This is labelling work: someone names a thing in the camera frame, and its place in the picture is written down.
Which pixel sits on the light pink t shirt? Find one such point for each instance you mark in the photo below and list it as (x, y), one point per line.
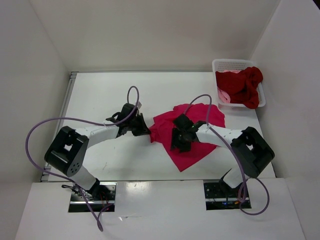
(223, 96)

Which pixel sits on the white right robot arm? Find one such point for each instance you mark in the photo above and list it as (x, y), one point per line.
(251, 152)

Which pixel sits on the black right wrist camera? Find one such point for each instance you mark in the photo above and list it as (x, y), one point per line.
(182, 122)

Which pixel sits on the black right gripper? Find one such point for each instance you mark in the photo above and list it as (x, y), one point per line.
(175, 141)

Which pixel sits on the white perforated plastic basket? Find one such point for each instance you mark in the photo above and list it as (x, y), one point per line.
(231, 65)

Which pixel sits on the dark red t shirt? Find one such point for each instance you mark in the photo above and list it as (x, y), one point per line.
(242, 86)

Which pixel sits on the magenta t shirt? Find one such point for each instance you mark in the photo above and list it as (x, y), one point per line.
(161, 132)

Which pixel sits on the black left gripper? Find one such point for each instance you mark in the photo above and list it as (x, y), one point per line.
(143, 129)

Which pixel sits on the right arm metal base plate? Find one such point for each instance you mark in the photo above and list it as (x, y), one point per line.
(219, 196)

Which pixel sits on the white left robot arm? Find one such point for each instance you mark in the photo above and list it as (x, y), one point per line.
(68, 149)

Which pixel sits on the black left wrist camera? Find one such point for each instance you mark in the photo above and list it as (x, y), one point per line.
(128, 111)

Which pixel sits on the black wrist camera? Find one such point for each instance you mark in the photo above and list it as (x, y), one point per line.
(182, 122)
(128, 111)

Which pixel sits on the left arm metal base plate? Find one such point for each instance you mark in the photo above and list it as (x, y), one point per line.
(105, 198)

